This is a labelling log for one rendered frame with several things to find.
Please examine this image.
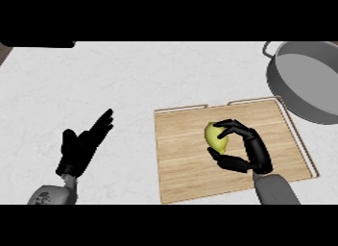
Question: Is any wooden tray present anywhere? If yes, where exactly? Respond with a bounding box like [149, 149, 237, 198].
[153, 96, 320, 205]

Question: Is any black flat object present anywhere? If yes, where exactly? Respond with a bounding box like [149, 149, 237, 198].
[0, 41, 76, 49]

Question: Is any grey metal pot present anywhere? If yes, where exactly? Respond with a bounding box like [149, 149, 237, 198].
[261, 41, 338, 126]

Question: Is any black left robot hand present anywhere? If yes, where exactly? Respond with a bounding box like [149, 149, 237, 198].
[54, 108, 115, 179]

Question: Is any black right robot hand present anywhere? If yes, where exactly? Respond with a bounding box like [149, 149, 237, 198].
[206, 118, 274, 175]

